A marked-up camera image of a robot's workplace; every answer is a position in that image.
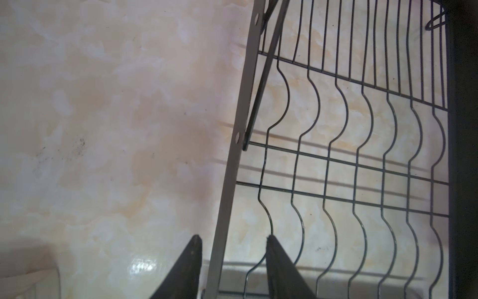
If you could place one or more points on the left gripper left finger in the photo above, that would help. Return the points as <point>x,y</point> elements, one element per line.
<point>182,281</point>

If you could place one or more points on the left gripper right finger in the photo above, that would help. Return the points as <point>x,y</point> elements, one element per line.
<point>284,280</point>

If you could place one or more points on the black wire dish rack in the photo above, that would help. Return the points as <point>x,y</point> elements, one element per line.
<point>355,144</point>

